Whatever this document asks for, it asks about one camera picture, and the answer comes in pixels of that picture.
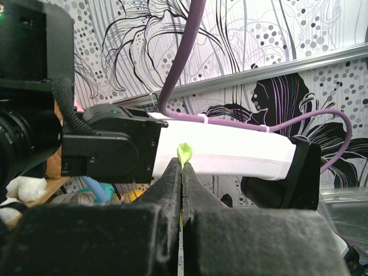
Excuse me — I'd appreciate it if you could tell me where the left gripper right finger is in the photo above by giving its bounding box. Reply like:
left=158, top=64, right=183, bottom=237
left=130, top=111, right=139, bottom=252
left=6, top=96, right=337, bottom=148
left=182, top=164, right=349, bottom=275

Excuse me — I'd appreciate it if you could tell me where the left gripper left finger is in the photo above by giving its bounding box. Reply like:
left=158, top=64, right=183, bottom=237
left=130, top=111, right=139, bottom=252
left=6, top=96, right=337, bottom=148
left=1, top=159, right=181, bottom=275

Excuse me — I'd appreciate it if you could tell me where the blue floor mop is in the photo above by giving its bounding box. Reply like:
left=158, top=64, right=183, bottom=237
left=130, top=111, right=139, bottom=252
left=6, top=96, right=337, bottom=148
left=81, top=176, right=108, bottom=203

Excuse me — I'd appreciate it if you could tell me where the green trash bag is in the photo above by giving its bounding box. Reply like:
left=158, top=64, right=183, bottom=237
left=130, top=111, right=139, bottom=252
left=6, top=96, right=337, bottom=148
left=177, top=143, right=193, bottom=169

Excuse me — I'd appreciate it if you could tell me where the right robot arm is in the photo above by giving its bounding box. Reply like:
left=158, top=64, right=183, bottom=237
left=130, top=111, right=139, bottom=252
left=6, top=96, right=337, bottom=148
left=1, top=1, right=321, bottom=210

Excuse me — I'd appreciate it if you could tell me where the yellow plush toy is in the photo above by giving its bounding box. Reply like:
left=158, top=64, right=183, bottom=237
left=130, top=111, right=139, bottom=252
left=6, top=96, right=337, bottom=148
left=121, top=189, right=144, bottom=204

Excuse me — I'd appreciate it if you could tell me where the teal folded cloth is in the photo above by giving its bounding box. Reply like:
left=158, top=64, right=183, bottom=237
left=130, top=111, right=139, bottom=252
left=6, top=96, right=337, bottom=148
left=101, top=183, right=115, bottom=201

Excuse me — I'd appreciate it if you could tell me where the wooden shelf rack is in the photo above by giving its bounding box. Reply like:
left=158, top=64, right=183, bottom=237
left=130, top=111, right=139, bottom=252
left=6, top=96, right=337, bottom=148
left=7, top=177, right=69, bottom=227

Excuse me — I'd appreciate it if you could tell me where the brown teddy bear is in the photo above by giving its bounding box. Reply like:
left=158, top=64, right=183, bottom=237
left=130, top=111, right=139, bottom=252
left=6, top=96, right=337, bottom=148
left=45, top=102, right=63, bottom=179

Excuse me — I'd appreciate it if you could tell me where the white husky plush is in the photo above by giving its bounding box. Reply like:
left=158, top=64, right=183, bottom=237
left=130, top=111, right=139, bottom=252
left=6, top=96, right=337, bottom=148
left=1, top=176, right=47, bottom=224

